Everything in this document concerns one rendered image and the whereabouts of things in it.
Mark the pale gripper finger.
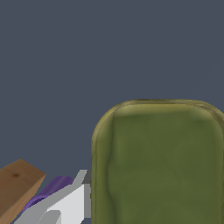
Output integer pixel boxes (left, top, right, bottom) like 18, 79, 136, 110
13, 169, 92, 224

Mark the purple curved object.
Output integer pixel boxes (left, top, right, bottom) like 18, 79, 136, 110
21, 175, 74, 214

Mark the brown wooden block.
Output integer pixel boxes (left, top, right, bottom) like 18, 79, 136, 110
0, 158, 47, 224

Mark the green rectangular tray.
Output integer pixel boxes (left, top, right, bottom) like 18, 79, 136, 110
90, 98, 224, 224

